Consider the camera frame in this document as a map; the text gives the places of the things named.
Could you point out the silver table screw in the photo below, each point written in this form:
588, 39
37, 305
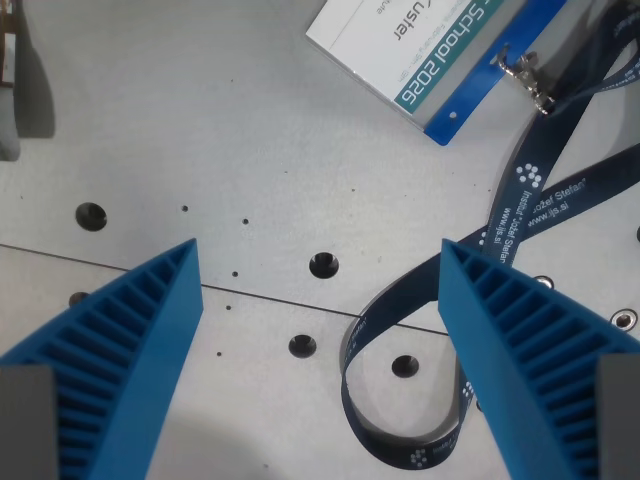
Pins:
544, 282
625, 318

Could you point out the brown wooden object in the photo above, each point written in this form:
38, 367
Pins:
6, 45

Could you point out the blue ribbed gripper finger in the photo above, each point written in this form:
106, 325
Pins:
505, 345
135, 345

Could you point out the white name badge blue holder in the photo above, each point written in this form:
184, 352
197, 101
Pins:
380, 45

